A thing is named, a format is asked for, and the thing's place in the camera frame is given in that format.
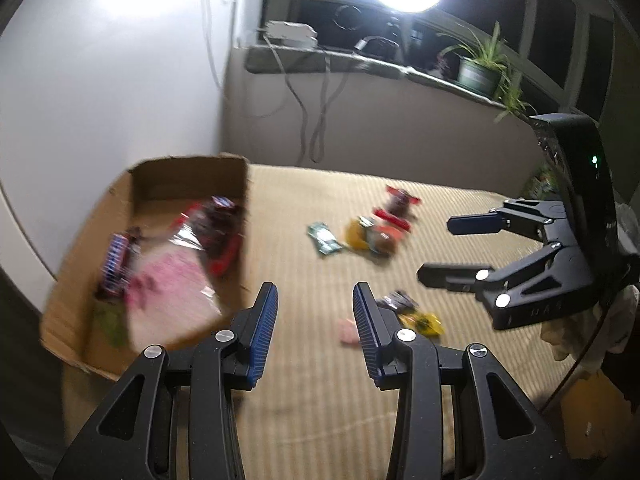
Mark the yellow candy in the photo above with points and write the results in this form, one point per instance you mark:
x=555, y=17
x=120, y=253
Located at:
x=357, y=232

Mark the clear green candy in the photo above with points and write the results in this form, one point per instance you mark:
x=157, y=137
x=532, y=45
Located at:
x=114, y=325

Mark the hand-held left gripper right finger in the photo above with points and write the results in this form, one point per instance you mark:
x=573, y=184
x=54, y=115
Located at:
x=365, y=335

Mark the white wardrobe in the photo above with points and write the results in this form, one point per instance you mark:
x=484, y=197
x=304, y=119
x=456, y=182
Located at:
x=125, y=85

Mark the small red snack packet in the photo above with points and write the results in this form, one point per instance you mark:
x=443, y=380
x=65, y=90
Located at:
x=225, y=257

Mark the brown egg snack packet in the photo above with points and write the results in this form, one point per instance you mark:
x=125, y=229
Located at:
x=384, y=241

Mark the yellow paper bag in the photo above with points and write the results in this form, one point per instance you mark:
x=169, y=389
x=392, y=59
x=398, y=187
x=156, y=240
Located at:
x=595, y=410

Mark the bread packet with pink print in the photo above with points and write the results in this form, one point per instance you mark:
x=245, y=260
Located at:
x=165, y=290

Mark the small red potted plant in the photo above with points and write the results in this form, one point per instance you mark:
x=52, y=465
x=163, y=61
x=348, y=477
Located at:
x=440, y=67

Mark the cardboard box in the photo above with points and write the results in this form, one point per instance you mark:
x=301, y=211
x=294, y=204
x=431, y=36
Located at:
x=150, y=360

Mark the brown chocolate bar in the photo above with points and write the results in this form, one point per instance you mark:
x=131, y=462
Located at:
x=117, y=260

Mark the black tripod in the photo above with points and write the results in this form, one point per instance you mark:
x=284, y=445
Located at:
x=400, y=35

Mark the dark red candy packet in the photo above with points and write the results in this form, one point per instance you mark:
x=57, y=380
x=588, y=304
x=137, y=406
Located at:
x=400, y=200

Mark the white power strip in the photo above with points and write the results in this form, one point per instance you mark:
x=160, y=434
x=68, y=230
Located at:
x=290, y=32

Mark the red candy wrapper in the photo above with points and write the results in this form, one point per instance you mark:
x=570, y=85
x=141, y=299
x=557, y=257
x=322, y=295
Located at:
x=392, y=220

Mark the pink candy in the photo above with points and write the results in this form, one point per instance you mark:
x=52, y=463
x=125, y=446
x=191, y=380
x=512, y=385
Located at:
x=350, y=332

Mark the striped yellow blanket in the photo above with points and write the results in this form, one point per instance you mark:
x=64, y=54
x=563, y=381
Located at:
x=310, y=410

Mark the yellow candy packet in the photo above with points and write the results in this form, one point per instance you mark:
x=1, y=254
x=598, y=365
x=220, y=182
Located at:
x=425, y=322

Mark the potted spider plant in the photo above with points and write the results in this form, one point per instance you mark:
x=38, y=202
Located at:
x=475, y=77

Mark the small black snack packet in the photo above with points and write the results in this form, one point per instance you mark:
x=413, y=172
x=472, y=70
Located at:
x=397, y=300

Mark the green snack bag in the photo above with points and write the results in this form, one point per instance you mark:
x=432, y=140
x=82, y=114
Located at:
x=542, y=182

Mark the green candy packet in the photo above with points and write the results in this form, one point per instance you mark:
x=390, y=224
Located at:
x=325, y=240

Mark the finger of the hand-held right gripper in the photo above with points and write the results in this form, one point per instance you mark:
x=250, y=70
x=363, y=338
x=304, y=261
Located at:
x=475, y=222
x=450, y=275

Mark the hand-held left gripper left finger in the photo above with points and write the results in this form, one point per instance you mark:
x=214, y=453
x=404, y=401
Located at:
x=262, y=330

